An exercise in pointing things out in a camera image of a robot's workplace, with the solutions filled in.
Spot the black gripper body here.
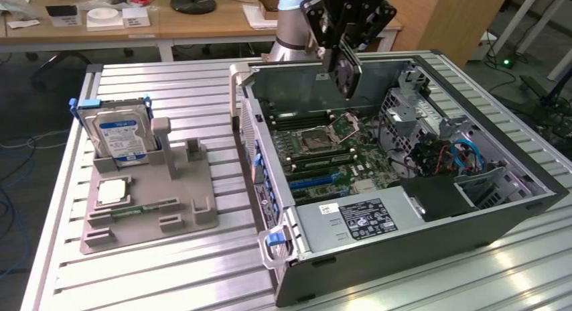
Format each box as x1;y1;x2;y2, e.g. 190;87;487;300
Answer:
321;0;386;40

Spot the white paper stack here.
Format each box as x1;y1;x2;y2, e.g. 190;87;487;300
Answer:
242;4;279;31

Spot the wooden cabinet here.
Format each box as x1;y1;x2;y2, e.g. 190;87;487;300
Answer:
386;0;513;68

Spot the wooden desk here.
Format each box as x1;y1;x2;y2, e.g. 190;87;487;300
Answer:
0;0;402;62

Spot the metal disk bay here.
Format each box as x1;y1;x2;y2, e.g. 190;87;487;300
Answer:
378;69;447;134

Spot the black round lamp base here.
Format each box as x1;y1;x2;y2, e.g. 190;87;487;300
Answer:
169;0;218;15

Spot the metal socket cover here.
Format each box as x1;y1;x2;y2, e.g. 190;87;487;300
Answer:
329;112;363;138

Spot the CPU socket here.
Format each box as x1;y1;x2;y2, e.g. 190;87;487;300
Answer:
297;127;334;151

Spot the green motherboard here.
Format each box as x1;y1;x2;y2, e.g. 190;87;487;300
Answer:
261;99;402;204

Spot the installed green RAM stick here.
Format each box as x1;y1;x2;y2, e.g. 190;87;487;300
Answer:
291;152;354;170

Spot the white labelled box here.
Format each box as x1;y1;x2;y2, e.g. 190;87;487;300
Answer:
119;7;153;29

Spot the black floor stand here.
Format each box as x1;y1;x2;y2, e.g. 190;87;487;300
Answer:
519;74;572;137

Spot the blue expansion slot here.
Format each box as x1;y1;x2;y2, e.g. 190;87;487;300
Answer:
286;170;345;190

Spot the white box with bowl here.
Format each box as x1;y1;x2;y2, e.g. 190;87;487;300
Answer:
85;7;125;32

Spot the black plastic shroud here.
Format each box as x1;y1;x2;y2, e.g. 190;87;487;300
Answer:
399;175;478;222

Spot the hard disk with blue caddy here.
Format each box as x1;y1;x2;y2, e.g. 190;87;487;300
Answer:
66;97;161;166

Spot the white box black lid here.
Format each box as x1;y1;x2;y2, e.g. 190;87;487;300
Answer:
45;5;82;27

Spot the silver power supply unit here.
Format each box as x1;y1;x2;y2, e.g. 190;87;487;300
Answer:
291;186;425;255

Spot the gray parts rack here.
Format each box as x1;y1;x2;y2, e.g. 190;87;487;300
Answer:
78;117;221;255

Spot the black chair base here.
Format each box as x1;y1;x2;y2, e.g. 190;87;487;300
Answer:
25;48;97;92

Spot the white paper tag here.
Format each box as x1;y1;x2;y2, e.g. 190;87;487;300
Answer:
5;19;41;29

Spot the silver CPU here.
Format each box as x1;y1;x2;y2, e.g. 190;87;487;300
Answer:
95;180;129;203

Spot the clear plastic bag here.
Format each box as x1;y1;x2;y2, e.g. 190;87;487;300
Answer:
0;0;41;19

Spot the open PC case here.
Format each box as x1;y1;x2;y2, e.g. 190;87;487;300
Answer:
227;49;572;308

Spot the white desk frame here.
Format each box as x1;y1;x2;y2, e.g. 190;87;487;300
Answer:
486;0;572;81

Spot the blue wire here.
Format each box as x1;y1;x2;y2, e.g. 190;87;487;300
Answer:
447;139;486;174

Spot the blue floor cable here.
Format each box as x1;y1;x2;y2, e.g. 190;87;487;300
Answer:
0;185;27;278

